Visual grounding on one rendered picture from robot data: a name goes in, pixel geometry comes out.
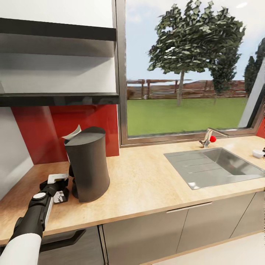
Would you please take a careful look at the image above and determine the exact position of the paper coffee filter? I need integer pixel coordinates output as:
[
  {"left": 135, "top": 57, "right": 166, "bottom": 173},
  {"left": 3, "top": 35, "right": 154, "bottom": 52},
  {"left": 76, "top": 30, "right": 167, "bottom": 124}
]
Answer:
[{"left": 63, "top": 125, "right": 81, "bottom": 140}]

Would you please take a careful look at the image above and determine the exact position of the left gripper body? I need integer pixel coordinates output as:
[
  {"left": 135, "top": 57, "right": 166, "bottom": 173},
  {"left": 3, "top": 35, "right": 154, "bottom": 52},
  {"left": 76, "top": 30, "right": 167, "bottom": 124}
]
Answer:
[{"left": 40, "top": 181, "right": 65, "bottom": 193}]

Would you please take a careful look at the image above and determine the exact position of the bottle of coffee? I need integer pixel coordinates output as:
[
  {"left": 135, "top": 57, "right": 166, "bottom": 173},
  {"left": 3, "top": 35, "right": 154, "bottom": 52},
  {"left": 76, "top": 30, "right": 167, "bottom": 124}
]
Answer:
[{"left": 54, "top": 179, "right": 70, "bottom": 204}]

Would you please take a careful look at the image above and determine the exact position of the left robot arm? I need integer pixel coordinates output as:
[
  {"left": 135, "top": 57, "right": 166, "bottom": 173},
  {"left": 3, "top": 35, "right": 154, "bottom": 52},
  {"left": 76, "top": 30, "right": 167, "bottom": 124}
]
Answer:
[{"left": 0, "top": 173, "right": 68, "bottom": 265}]

